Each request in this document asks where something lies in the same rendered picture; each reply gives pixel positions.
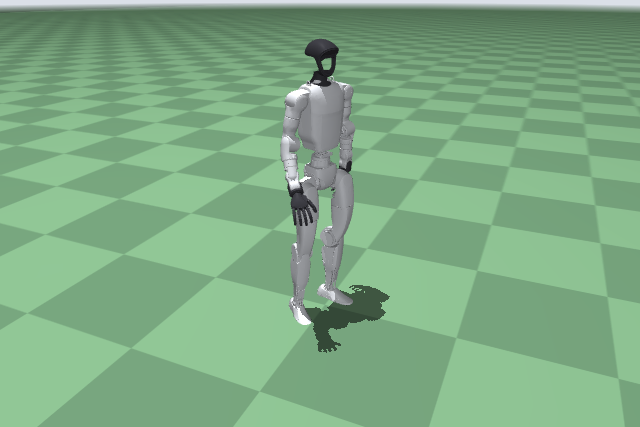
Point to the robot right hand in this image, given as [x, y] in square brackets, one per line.
[300, 202]

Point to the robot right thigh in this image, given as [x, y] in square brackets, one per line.
[306, 234]

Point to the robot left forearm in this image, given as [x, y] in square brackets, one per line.
[345, 150]

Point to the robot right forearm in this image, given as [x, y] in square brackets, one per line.
[290, 164]

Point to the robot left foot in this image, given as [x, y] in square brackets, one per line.
[336, 295]

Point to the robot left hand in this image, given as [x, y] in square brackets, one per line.
[348, 168]

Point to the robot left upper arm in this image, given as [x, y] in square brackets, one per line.
[348, 127]

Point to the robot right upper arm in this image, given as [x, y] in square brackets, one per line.
[295, 102]

